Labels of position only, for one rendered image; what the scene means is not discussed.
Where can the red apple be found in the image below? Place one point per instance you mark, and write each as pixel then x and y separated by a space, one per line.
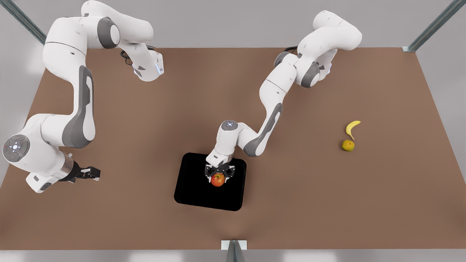
pixel 218 179

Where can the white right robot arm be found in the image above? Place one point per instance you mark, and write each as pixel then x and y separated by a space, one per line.
pixel 69 54

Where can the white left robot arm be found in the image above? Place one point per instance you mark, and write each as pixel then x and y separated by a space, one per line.
pixel 287 78

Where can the black rectangular tray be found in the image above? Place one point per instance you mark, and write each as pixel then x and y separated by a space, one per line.
pixel 204 189

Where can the yellow-green orange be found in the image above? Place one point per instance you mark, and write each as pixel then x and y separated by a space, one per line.
pixel 348 145

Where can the yellow banana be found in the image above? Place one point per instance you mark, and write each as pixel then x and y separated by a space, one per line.
pixel 351 127

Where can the silver frame post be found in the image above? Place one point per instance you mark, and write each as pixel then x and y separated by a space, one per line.
pixel 431 27
pixel 25 22
pixel 233 251

